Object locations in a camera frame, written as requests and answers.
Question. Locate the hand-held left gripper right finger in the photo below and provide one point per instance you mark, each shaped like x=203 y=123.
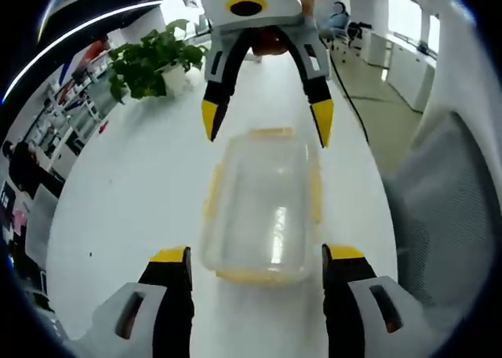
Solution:
x=353 y=307

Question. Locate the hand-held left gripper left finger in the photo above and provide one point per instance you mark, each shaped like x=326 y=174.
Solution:
x=157 y=307

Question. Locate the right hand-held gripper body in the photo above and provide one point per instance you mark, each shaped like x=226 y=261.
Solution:
x=255 y=6

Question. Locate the clear container with yellow buckles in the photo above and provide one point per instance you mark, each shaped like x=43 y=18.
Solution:
x=263 y=209

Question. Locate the green potted plant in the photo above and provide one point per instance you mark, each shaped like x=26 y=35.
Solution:
x=153 y=63

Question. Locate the white storage shelves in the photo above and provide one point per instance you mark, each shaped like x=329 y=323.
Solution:
x=70 y=114

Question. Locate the ceiling light strip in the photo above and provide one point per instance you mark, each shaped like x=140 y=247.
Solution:
x=70 y=28

